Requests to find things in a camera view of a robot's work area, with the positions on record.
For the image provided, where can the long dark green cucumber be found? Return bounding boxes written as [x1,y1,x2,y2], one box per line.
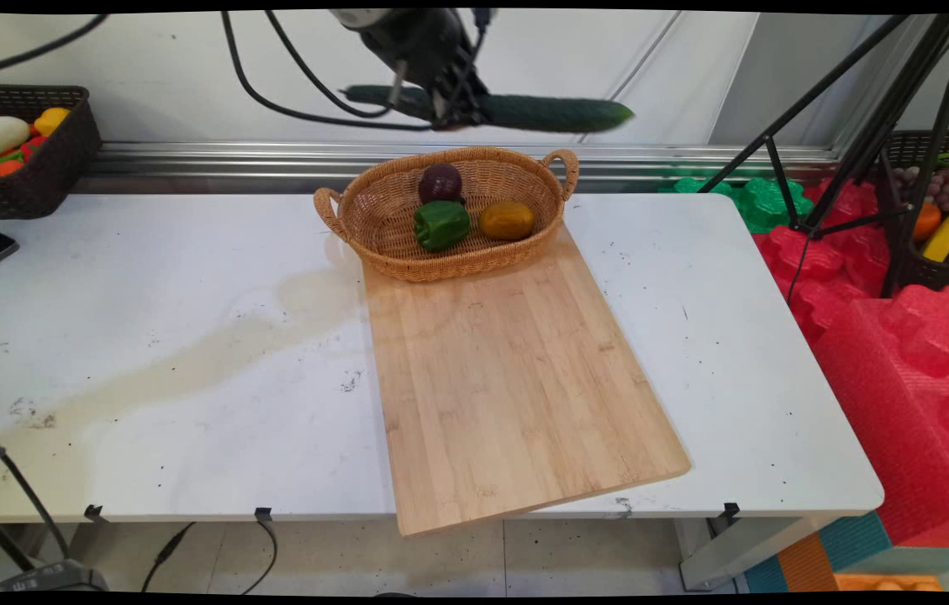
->
[343,84,635,134]

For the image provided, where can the yellow-brown mango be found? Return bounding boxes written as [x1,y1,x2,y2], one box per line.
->
[478,201,537,242]

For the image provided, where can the purple toy grapes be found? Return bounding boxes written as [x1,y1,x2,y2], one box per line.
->
[894,166,949,213]

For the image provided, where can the dark woven vegetable basket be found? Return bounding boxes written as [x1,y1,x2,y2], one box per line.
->
[0,84,103,221]

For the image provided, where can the black tripod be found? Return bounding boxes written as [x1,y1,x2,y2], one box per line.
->
[697,13,949,300]

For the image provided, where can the large red foam block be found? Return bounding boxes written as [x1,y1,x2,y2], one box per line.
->
[810,284,949,549]

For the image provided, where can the red foam sheet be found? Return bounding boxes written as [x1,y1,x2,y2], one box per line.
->
[753,178,895,341]

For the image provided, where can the black hanging cable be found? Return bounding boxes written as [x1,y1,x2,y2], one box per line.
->
[240,514,280,595]

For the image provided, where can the bamboo cutting board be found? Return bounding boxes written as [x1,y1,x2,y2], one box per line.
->
[361,225,692,537]

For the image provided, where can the metal wall rail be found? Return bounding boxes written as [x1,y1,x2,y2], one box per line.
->
[75,140,843,183]

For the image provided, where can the grey device under table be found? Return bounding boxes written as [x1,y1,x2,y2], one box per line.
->
[0,559,110,594]

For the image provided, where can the green foam piece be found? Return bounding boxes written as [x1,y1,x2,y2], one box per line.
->
[661,175,815,234]

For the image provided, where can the dark woven fruit basket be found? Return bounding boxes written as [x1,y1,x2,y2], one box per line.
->
[876,129,949,295]

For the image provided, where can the black cable with metal connector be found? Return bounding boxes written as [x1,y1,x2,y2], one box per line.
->
[0,418,71,560]

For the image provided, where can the oval wicker basket with handles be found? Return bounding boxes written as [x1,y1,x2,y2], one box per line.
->
[314,147,581,283]

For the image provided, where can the orange toy fruit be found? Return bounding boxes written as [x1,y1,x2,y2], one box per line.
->
[911,202,943,244]

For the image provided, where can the green bell pepper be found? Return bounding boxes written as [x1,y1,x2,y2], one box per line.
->
[414,200,472,253]

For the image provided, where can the black cable with plug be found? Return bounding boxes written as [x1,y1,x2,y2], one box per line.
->
[140,521,196,594]

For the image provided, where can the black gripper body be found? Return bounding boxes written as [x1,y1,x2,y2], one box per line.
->
[346,9,489,95]

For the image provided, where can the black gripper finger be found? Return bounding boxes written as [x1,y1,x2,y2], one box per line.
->
[456,50,494,129]
[430,84,463,132]

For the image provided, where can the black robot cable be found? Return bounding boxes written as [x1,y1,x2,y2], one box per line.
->
[0,13,110,76]
[220,10,435,133]
[264,10,398,119]

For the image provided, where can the purple onion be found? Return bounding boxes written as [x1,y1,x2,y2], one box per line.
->
[419,163,465,205]

